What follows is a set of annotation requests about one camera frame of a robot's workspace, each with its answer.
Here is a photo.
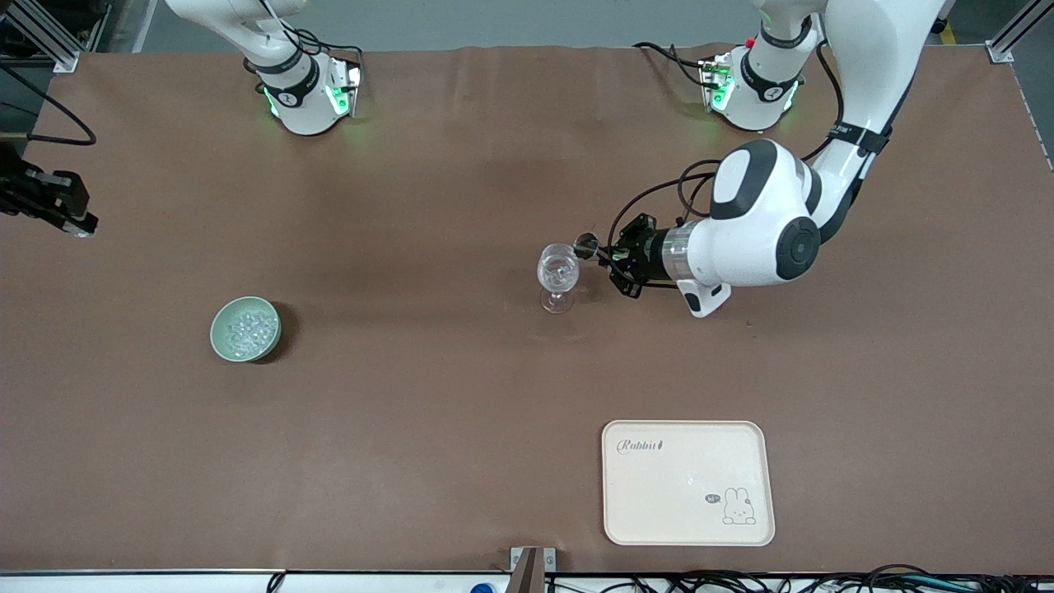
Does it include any clear stemmed wine glass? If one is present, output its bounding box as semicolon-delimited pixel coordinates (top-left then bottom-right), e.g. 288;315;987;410
537;244;581;315

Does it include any clear ice cubes pile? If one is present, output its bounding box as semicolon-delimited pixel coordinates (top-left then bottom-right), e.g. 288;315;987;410
226;311;277;357

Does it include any green ceramic bowl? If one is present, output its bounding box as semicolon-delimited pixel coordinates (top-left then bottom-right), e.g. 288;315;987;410
210;296;282;363

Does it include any cream rabbit print tray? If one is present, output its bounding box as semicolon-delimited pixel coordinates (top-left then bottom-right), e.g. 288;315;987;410
601;420;777;547

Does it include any aluminium frame profile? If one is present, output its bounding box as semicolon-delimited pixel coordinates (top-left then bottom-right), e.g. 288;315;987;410
986;0;1054;65
0;0;81;73

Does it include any black left base cable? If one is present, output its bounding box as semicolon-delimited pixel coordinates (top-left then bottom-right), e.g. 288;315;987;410
632;41;709;87

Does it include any black base cable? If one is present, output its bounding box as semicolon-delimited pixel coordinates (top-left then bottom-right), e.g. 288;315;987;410
292;29;365;68
632;41;709;87

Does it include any black right base cable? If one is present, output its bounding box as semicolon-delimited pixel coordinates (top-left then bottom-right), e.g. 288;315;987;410
292;29;365;68

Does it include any metal bracket with post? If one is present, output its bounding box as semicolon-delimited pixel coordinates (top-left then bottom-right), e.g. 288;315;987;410
509;546;557;593

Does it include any black cable bundle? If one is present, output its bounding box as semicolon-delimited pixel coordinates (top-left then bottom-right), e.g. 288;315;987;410
543;565;1054;593

